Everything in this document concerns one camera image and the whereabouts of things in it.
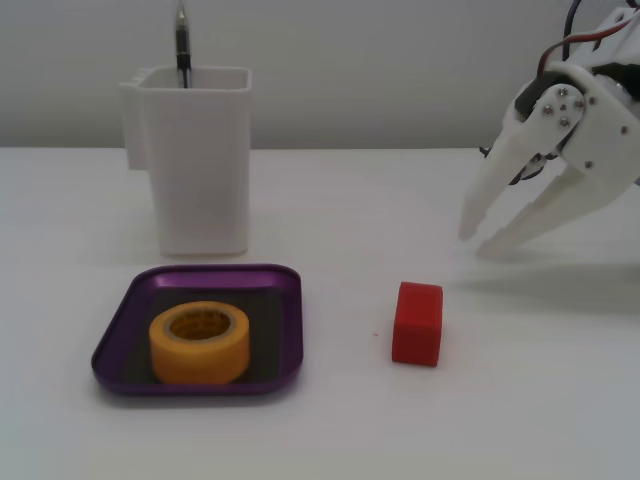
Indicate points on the purple metal tray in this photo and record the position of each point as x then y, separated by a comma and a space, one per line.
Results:
125, 312

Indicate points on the white plastic pen holder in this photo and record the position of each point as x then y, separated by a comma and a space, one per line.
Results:
200, 170

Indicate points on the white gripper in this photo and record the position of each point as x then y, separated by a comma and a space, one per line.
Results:
602, 132

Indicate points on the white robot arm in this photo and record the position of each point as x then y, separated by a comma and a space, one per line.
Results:
625, 35

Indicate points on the yellow masking tape roll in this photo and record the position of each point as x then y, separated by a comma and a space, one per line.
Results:
200, 361

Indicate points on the black pen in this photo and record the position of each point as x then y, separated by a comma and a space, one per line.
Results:
182, 40

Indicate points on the red cube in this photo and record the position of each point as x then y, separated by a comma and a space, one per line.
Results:
417, 325

